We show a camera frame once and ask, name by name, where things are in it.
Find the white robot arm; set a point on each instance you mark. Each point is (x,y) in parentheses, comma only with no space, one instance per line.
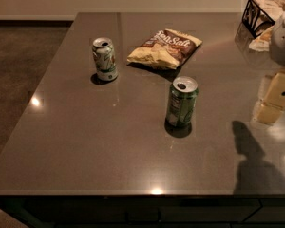
(277,53)

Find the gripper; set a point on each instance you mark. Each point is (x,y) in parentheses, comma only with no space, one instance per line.
(283,42)

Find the white and green soda can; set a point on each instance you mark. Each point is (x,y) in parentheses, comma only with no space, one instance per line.
(104,57)

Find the sea salt chips bag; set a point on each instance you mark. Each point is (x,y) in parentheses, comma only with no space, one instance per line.
(167,49)

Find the dark cabinet drawers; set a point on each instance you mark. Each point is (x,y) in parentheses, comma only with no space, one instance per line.
(144,212)

